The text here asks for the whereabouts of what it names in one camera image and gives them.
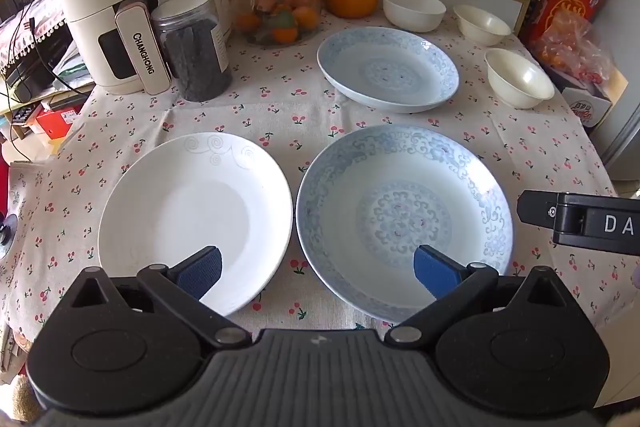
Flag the white bowl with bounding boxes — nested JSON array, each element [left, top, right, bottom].
[[382, 0, 447, 33]]

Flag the glass jar of small oranges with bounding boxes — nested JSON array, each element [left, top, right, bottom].
[[222, 0, 323, 48]]

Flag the cream bowl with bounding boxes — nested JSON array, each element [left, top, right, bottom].
[[485, 48, 556, 109], [453, 4, 512, 46]]

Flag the plastic jar with dark contents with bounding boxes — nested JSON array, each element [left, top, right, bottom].
[[150, 0, 233, 102]]

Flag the small red box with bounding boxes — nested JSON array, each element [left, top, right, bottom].
[[35, 106, 83, 135]]

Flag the white plate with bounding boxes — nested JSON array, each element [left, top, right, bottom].
[[97, 132, 294, 318]]

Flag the white printed box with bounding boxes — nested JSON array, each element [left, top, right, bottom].
[[560, 72, 630, 130]]

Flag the white refrigerator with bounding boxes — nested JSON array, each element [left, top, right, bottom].
[[585, 0, 640, 198]]

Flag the lace trimmed cloth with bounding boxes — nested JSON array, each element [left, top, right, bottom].
[[0, 0, 68, 75]]

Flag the large blue patterned plate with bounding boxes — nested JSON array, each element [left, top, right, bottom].
[[296, 124, 514, 324]]

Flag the cherry print tablecloth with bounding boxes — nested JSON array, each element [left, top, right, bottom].
[[0, 0, 621, 358]]

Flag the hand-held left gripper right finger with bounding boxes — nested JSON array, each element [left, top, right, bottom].
[[384, 244, 581, 348]]

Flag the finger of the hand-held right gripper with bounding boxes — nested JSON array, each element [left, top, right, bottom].
[[516, 189, 640, 258]]

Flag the plastic bag of snacks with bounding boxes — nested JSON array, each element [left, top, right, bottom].
[[530, 9, 621, 88]]

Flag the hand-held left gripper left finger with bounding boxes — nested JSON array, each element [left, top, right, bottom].
[[60, 246, 253, 350]]

